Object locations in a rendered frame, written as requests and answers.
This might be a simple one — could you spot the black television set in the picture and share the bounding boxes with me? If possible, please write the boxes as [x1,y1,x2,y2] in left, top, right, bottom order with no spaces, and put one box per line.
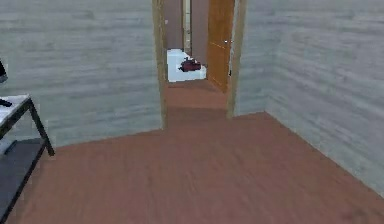
[0,59,9,84]

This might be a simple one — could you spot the orange wooden room door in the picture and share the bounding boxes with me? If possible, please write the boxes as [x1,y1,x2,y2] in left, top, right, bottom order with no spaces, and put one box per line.
[206,0,236,94]

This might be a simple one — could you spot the black frame table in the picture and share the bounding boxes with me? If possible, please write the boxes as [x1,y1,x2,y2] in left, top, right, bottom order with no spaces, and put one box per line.
[0,94,56,224]

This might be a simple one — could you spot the dark red cloth heap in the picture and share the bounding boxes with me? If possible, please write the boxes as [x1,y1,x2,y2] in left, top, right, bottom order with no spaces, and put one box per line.
[178,57,203,73]

